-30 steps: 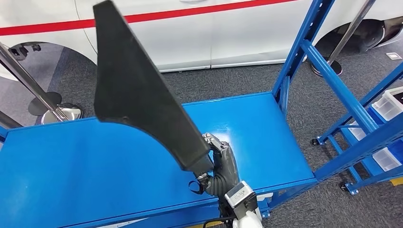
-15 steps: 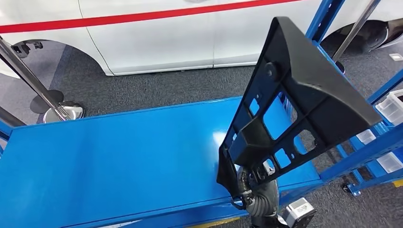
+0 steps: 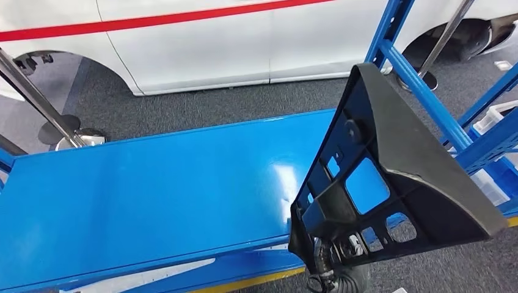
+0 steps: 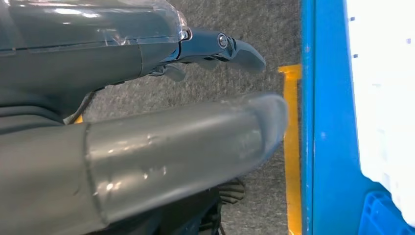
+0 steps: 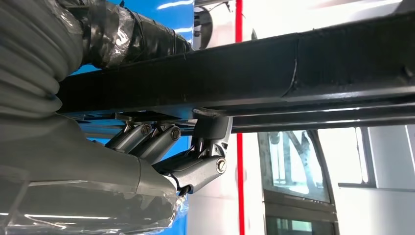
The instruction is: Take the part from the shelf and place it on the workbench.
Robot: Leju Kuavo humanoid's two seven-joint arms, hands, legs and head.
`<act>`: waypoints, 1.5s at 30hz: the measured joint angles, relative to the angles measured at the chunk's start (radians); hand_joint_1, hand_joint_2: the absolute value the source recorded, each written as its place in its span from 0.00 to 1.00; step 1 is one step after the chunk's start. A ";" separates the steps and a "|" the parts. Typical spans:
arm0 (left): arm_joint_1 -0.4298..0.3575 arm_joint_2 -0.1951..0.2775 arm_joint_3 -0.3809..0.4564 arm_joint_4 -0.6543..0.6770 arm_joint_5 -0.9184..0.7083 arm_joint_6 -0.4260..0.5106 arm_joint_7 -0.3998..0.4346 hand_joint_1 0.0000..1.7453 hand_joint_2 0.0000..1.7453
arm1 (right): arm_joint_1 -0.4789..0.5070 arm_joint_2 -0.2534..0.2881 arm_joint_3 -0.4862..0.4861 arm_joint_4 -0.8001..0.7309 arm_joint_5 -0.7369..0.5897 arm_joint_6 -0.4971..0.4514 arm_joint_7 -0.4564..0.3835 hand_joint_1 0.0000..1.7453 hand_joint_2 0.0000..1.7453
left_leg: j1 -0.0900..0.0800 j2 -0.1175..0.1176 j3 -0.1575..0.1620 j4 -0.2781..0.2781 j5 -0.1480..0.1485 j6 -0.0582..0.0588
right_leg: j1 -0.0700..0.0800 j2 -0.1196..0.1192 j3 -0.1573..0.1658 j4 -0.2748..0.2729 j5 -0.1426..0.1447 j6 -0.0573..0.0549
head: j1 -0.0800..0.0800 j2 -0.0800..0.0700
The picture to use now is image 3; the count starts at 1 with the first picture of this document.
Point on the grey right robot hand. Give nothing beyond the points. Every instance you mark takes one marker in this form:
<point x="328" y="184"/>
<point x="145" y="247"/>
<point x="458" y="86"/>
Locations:
<point x="321" y="279"/>

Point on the black plastic plate part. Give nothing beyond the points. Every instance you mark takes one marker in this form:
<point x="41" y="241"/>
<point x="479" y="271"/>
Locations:
<point x="412" y="153"/>

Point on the white plastic bin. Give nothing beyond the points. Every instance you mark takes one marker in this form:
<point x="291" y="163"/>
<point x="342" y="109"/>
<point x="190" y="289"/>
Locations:
<point x="489" y="188"/>
<point x="491" y="117"/>
<point x="141" y="279"/>

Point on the large blue metal shelving rack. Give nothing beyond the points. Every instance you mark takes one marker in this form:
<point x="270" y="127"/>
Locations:
<point x="141" y="194"/>

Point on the yellow floor tape outline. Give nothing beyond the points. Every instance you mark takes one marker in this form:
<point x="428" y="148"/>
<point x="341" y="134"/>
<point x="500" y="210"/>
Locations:
<point x="513" y="221"/>

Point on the blue plastic bin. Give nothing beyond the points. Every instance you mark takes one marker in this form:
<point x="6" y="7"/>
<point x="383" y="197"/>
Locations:
<point x="508" y="176"/>

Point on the blue wheeled bin rack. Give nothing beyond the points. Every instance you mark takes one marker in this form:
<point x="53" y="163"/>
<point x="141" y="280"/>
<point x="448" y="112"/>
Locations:
<point x="493" y="91"/>

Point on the white car with red stripe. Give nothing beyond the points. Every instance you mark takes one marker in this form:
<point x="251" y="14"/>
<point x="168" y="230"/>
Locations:
<point x="194" y="52"/>

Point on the small white block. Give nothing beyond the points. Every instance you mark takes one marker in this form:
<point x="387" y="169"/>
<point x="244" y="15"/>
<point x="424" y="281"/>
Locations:
<point x="502" y="65"/>

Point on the chrome stanchion post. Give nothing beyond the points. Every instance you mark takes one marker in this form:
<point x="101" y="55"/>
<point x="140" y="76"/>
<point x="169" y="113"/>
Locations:
<point x="36" y="97"/>
<point x="445" y="36"/>

